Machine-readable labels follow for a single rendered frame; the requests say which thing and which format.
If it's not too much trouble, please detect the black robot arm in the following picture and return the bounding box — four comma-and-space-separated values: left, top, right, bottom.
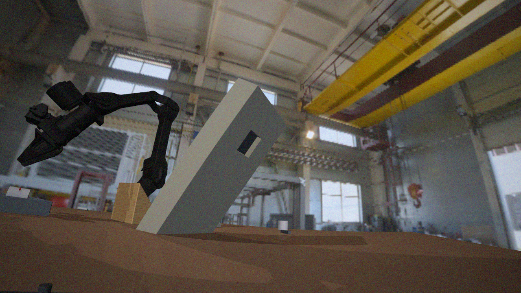
25, 81, 180, 197

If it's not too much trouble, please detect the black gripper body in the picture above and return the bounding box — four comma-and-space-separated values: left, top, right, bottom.
37, 114, 83, 156

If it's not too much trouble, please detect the white cylinder with two slots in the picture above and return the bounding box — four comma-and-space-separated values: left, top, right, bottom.
6, 186, 31, 199

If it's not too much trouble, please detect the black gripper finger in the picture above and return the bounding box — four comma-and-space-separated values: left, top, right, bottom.
17, 128, 58, 163
21, 151, 56, 167

